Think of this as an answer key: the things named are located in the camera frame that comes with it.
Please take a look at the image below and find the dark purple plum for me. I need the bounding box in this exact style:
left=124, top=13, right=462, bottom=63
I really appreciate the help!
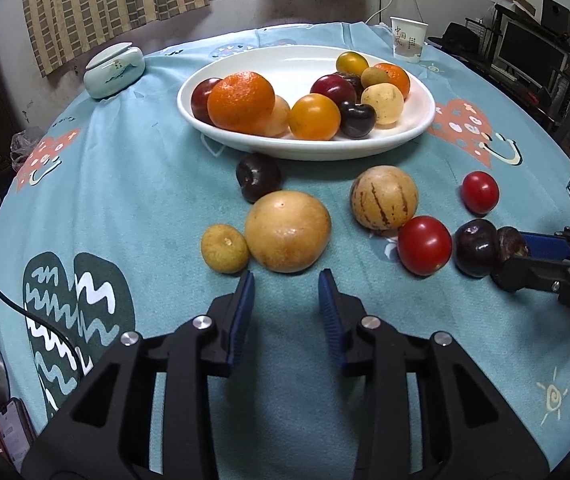
left=453, top=219, right=498, bottom=278

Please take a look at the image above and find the large tan round fruit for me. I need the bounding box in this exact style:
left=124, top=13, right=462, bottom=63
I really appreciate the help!
left=244, top=191, right=332, bottom=274

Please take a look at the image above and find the pale green ceramic jar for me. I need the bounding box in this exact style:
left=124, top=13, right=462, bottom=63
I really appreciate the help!
left=84, top=41, right=146, bottom=100

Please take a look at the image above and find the pale peach fruit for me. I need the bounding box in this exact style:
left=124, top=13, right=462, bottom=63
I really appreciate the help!
left=260, top=96, right=291, bottom=138

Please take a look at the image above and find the pale yellow round fruit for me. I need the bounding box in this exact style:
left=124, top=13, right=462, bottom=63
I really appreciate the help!
left=361, top=82, right=404, bottom=127

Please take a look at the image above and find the olive yellow small tomato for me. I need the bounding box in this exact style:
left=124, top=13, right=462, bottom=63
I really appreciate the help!
left=336, top=51, right=370, bottom=77

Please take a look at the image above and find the yellow orange tomato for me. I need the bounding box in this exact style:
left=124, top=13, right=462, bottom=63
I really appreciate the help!
left=288, top=93, right=341, bottom=141

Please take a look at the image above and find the dark cherry on table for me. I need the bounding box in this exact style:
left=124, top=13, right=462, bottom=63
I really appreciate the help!
left=235, top=153, right=284, bottom=204

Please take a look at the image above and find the small dark cherry far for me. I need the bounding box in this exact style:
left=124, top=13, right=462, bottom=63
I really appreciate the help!
left=191, top=77, right=221, bottom=125

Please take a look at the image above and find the dark brown mangosteen in plate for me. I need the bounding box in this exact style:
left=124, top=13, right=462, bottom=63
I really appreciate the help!
left=337, top=72, right=364, bottom=101

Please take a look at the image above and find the striped pepino melon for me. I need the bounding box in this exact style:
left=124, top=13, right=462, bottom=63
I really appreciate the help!
left=350, top=166, right=419, bottom=231

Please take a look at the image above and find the white oval plate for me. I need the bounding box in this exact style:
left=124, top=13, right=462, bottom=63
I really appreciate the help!
left=177, top=46, right=436, bottom=162

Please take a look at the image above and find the dark brown mangosteen on table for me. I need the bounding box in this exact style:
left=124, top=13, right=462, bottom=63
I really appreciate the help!
left=498, top=226, right=530, bottom=262

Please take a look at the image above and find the white power cable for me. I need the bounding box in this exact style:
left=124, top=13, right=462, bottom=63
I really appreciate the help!
left=364, top=0, right=400, bottom=26

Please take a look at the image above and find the dark red plum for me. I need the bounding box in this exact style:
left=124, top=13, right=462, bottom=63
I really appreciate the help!
left=310, top=74, right=358, bottom=105

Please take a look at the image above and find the dark cherry in plate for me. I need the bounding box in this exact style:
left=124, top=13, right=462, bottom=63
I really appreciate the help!
left=338, top=101, right=377, bottom=139

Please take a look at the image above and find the small tan fruit on table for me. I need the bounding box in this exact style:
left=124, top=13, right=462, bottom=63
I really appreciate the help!
left=200, top=223, right=250, bottom=274

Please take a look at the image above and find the red cherry tomato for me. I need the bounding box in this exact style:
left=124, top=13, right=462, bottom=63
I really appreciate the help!
left=397, top=216, right=453, bottom=276
left=460, top=171, right=500, bottom=216

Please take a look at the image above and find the plastic bag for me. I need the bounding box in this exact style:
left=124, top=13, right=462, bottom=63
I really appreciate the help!
left=10, top=126, right=44, bottom=160

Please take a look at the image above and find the large orange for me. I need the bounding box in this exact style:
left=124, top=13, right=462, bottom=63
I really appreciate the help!
left=207, top=70, right=275, bottom=134

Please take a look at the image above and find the black hat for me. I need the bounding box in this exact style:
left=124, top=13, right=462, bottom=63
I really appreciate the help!
left=427, top=23, right=481, bottom=58

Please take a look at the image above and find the smartphone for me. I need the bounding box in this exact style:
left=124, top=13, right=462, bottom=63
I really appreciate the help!
left=0, top=398, right=35, bottom=471

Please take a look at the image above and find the black cable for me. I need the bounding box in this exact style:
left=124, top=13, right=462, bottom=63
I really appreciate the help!
left=0, top=257, right=87, bottom=378

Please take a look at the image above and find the light blue printed tablecloth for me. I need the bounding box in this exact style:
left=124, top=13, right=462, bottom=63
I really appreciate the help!
left=0, top=24, right=570, bottom=479

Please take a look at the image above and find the white paper cup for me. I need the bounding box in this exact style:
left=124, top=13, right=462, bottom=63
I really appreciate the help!
left=390, top=16, right=428, bottom=63

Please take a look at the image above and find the computer monitor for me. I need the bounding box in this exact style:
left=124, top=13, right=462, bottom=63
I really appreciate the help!
left=494, top=18, right=568, bottom=88

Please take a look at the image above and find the small tan longan fruit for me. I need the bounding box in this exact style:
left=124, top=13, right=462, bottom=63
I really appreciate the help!
left=360, top=66, right=390, bottom=89

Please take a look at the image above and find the small mandarin orange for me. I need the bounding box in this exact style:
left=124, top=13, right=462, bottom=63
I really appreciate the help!
left=374, top=62, right=411, bottom=100

